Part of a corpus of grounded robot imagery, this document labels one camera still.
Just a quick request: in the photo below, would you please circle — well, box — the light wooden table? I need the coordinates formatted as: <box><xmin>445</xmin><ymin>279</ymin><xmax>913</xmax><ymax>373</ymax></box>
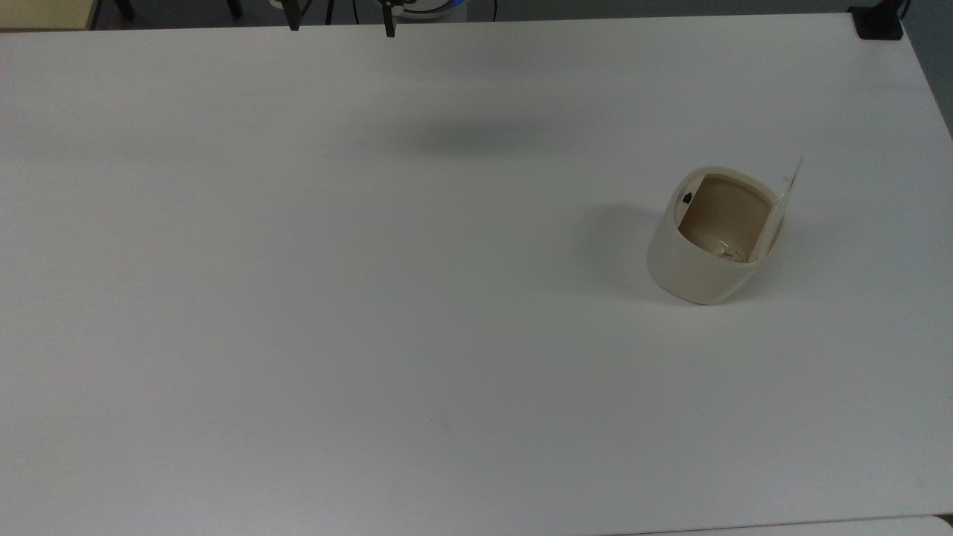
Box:
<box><xmin>0</xmin><ymin>0</ymin><xmax>102</xmax><ymax>32</ymax></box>

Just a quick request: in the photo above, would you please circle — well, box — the black table clamp mount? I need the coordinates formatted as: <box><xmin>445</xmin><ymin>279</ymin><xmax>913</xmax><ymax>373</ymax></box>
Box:
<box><xmin>848</xmin><ymin>0</ymin><xmax>911</xmax><ymax>40</ymax></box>

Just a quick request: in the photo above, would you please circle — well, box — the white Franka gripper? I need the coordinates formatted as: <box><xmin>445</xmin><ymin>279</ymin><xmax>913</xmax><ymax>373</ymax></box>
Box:
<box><xmin>268</xmin><ymin>0</ymin><xmax>398</xmax><ymax>39</ymax></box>

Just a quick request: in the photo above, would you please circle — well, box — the cream plastic trash bin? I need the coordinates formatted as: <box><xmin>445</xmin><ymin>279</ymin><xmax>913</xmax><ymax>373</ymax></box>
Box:
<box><xmin>646</xmin><ymin>165</ymin><xmax>787</xmax><ymax>306</ymax></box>

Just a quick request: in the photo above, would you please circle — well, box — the cream trash bin lid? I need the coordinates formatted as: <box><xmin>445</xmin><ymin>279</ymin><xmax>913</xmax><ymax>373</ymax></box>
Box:
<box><xmin>748</xmin><ymin>155</ymin><xmax>805</xmax><ymax>264</ymax></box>

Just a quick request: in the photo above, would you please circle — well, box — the white robot base blue ring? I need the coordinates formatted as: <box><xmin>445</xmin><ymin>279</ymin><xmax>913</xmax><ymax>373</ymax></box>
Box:
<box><xmin>397</xmin><ymin>0</ymin><xmax>471</xmax><ymax>22</ymax></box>

